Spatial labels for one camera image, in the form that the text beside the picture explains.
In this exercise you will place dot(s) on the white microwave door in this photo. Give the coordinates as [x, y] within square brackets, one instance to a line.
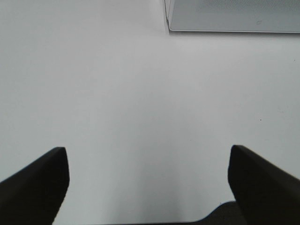
[265, 16]

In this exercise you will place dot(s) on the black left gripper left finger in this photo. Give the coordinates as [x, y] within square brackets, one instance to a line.
[34, 195]

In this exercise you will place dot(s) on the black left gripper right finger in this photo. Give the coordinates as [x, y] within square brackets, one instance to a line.
[266, 194]

